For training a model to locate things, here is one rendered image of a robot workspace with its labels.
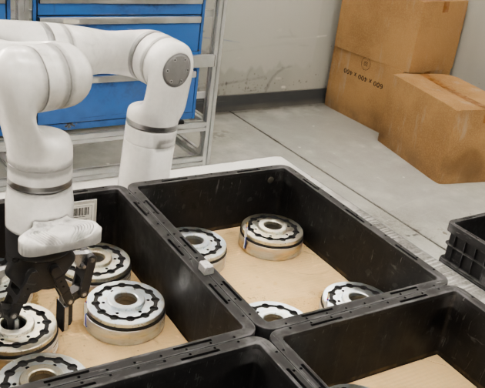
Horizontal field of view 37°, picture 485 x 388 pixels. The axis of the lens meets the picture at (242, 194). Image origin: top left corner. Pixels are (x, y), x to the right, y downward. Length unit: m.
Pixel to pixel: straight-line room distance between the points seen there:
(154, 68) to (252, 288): 0.40
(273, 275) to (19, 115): 0.51
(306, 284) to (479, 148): 2.86
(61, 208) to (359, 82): 3.77
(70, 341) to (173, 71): 0.51
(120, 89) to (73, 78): 2.25
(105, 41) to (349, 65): 3.44
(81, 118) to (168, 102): 1.76
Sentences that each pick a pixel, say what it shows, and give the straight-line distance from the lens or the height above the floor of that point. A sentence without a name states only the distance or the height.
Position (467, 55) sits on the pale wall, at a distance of 4.53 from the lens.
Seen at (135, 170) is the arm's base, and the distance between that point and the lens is 1.30.
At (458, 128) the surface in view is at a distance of 3.77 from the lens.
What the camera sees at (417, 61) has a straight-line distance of 4.28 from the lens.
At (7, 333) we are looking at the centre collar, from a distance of 0.91.
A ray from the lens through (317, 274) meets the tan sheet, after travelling 1.14.
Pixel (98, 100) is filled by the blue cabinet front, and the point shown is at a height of 0.44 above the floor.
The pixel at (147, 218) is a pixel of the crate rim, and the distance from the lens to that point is 1.02.
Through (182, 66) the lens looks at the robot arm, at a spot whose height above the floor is 1.07.
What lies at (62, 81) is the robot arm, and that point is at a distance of 0.77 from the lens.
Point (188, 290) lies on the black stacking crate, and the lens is 0.93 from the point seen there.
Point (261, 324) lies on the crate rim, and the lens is 0.83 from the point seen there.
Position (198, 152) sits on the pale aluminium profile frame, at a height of 0.14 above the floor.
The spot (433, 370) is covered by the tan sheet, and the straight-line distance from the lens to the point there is 1.00.
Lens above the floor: 1.40
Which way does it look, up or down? 25 degrees down
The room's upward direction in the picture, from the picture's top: 8 degrees clockwise
